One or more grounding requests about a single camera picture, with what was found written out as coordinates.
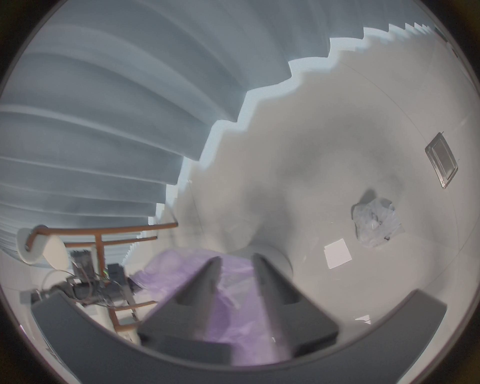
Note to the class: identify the pale blue curtain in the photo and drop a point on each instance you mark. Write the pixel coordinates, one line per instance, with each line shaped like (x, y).
(112, 93)

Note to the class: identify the wooden chair white cushion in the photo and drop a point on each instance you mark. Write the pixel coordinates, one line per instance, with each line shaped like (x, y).
(41, 247)

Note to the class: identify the white trash bin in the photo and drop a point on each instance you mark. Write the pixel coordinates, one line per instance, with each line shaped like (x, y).
(279, 260)

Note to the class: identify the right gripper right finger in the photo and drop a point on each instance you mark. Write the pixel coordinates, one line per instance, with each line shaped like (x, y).
(300, 322)

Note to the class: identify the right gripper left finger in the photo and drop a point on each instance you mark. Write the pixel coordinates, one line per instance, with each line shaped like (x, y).
(180, 318)

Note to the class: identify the purple plastic bag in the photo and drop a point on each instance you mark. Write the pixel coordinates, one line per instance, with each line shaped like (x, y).
(236, 300)

